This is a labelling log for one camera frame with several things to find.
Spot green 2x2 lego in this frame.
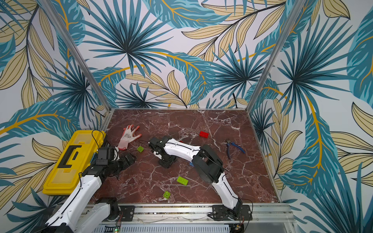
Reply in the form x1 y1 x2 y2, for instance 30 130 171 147
137 146 144 153
163 191 171 200

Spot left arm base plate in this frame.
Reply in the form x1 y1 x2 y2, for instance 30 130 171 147
100 205 135 222

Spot green 2x2 lego front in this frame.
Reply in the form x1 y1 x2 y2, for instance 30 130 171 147
163 191 171 200

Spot green 2x2 lego left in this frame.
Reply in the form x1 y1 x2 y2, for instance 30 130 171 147
137 146 144 153

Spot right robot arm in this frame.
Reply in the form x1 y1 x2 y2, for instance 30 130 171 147
148 136 242 215

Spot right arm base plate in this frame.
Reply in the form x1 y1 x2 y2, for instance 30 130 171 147
207 205 253 221

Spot yellow toolbox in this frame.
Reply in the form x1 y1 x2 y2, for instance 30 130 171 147
42 130 106 196

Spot white red work glove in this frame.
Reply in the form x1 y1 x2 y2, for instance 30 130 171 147
118 124 142 150

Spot green 2x4 lego brick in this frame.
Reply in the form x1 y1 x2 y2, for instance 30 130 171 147
176 176 189 186

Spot aluminium front rail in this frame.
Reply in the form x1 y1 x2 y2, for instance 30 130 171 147
81 203 296 226

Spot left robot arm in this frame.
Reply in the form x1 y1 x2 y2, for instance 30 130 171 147
33 147 137 233

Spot blue handled pliers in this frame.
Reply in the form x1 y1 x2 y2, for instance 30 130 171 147
225 139 246 160

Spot red 2x4 lego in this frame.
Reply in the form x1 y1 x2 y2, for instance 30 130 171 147
199 131 209 138

